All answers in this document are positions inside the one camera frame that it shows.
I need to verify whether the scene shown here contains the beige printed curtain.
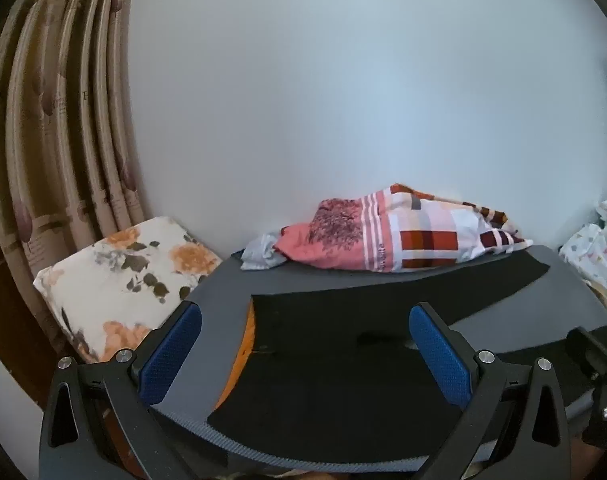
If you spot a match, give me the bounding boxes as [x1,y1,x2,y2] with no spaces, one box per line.
[0,0,154,356]

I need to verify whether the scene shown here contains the grey honeycomb mat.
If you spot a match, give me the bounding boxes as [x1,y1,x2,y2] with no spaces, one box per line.
[150,245,607,478]

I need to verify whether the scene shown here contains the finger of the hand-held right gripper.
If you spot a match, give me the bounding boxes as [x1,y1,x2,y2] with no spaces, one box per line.
[566,326,607,453]

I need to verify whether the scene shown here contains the pink checked pillow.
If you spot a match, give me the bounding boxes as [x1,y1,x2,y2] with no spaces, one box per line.
[273,184,534,273]

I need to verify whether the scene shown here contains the floral orange white pillow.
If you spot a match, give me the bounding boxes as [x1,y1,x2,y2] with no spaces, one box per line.
[33,216,223,365]

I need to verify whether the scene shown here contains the white dotted cloth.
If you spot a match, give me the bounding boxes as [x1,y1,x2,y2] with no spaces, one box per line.
[558,181,607,306]

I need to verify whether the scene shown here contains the black pants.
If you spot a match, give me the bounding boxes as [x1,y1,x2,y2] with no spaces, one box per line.
[206,247,607,466]

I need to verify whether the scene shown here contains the grey striped cloth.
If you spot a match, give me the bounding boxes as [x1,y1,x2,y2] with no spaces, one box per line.
[240,232,286,271]

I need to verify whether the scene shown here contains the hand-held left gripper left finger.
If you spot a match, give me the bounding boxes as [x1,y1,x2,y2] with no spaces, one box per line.
[40,301,203,480]

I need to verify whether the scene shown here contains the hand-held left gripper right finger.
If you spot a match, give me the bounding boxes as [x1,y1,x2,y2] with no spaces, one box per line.
[409,302,571,480]

